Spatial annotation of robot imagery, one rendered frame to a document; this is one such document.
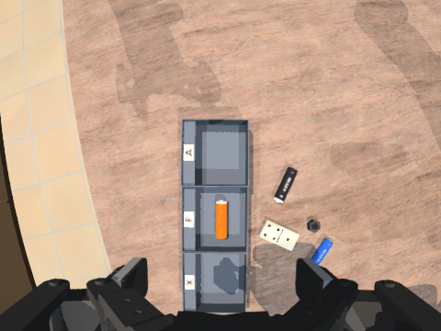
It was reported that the dark grey hex nut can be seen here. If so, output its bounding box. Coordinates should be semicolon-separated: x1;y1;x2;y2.
307;219;321;233

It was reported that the black aa battery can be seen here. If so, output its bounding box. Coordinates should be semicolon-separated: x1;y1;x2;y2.
273;167;298;203

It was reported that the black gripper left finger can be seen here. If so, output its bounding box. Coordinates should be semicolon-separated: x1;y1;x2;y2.
0;257;193;331

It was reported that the orange aa battery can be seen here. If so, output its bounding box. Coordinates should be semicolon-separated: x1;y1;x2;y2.
216;200;227;239

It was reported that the blue aa battery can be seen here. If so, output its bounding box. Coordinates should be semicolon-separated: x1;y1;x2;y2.
311;238;333;266

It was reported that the grey rack of bins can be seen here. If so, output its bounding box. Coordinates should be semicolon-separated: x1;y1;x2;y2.
181;119;249;314

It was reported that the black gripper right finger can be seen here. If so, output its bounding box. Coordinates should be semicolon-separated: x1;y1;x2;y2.
256;258;441;331

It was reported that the cream domino tile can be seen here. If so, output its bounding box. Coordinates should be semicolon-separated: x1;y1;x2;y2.
259;220;300;251

